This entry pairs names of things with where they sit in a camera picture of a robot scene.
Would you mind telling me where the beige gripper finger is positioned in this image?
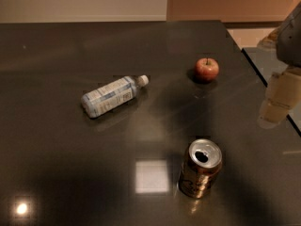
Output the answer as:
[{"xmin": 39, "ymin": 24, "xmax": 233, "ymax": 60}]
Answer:
[
  {"xmin": 258, "ymin": 67, "xmax": 301, "ymax": 129},
  {"xmin": 257, "ymin": 27, "xmax": 279, "ymax": 50}
]

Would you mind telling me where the red apple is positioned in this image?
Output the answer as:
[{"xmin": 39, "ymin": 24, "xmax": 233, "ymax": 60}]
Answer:
[{"xmin": 194, "ymin": 57, "xmax": 219, "ymax": 83}]

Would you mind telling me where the open gold soda can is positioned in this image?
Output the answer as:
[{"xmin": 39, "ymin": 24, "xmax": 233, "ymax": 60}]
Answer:
[{"xmin": 178, "ymin": 138, "xmax": 223, "ymax": 199}]

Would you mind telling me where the clear plastic water bottle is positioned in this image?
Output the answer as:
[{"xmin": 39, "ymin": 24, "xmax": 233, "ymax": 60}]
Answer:
[{"xmin": 81, "ymin": 75, "xmax": 150, "ymax": 119}]

